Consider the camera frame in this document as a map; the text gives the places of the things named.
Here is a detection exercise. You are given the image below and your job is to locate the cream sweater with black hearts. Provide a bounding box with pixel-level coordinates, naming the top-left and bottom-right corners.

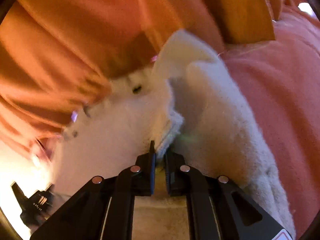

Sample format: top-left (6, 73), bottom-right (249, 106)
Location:
top-left (52, 30), bottom-right (296, 239)

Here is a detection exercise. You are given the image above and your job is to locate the pink bedspread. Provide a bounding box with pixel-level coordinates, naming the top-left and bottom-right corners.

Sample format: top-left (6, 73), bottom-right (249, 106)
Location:
top-left (221, 6), bottom-right (319, 236)

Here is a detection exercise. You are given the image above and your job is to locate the orange curtain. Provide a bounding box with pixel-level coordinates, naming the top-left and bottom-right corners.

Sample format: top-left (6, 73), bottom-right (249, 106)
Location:
top-left (1, 0), bottom-right (284, 157)

